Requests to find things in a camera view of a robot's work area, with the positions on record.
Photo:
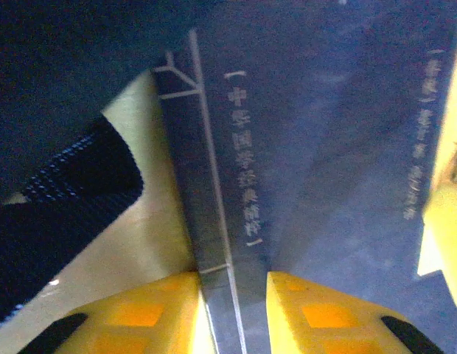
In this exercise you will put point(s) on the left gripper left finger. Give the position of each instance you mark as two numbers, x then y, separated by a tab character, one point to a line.
140	317

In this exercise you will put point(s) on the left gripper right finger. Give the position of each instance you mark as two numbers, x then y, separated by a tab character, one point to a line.
324	317

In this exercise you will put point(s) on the blue book with yellow label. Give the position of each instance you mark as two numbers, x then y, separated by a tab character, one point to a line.
306	147

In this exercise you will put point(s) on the navy blue backpack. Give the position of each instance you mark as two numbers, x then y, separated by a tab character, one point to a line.
48	55

